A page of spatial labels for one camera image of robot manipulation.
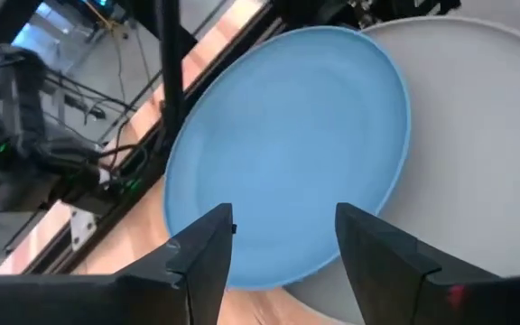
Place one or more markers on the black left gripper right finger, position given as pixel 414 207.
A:
pixel 404 289

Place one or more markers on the black frame post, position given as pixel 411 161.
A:
pixel 170 67

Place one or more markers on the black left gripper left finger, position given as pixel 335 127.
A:
pixel 129 298

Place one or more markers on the grey plate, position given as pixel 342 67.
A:
pixel 476 135

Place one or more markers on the black table frame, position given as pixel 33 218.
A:
pixel 120 189

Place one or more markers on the blue plate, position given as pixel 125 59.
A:
pixel 287 144

